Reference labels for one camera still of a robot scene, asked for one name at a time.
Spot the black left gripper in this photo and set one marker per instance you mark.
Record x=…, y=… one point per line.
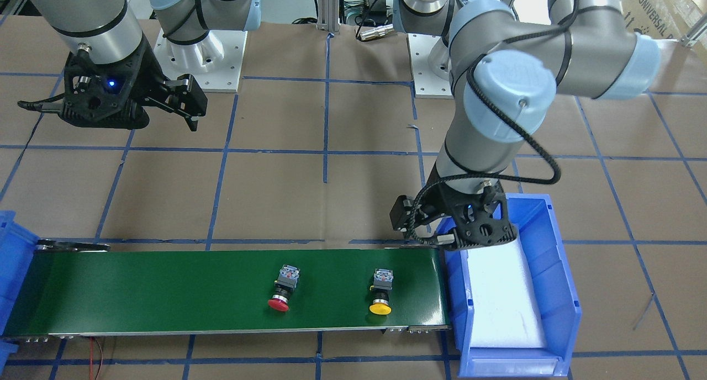
x=440, y=201

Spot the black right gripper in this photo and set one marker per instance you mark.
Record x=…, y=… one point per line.
x=148, y=72

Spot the yellow push button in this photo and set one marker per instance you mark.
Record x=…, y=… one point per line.
x=380, y=288

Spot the red push button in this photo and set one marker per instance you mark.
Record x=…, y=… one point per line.
x=285, y=284

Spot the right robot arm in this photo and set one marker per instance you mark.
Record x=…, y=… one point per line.
x=112, y=31

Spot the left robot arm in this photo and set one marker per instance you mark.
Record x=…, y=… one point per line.
x=504, y=74

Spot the white foam pad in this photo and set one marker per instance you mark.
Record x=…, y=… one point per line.
x=506, y=311

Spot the blue bin with foam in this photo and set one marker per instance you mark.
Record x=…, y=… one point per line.
x=555, y=291

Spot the silver cylindrical connector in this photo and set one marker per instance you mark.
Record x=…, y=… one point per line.
x=376, y=33

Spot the black power adapter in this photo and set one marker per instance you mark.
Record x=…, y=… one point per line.
x=374, y=13

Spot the green conveyor belt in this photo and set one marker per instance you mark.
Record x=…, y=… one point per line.
x=216, y=292

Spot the blue bin at belt end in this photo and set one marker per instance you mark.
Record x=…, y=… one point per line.
x=17, y=248

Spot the cardboard box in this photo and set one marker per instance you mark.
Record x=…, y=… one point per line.
x=662, y=19

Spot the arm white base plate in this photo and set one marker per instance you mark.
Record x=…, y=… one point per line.
x=429, y=60
x=215, y=62

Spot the aluminium frame post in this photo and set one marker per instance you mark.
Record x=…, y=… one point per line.
x=328, y=14

